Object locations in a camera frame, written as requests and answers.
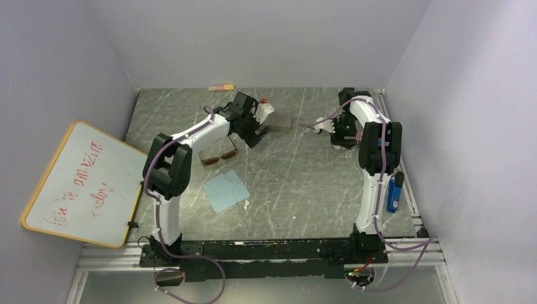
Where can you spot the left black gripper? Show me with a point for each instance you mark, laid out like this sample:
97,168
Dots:
250,135

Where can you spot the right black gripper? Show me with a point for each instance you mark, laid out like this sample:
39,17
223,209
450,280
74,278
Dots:
339,137

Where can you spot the brown glasses case green lining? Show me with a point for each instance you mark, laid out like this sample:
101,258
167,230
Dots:
279,122

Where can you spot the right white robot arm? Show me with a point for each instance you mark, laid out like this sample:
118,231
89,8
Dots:
362,125

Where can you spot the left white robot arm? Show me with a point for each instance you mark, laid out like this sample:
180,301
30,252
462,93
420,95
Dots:
167,171

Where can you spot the brown tinted sunglasses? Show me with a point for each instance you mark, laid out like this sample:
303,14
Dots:
222,149

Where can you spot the left blue cleaning cloth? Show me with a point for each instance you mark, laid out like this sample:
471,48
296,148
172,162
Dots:
225,191

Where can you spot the pink yellow marker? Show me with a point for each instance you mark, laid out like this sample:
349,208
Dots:
227,87

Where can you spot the blue black marker pen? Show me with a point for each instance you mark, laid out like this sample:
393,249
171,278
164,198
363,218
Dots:
395,187

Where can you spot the yellow framed whiteboard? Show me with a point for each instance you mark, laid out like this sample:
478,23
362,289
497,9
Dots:
90,190

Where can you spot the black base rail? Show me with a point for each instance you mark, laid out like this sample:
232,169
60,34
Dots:
329,257

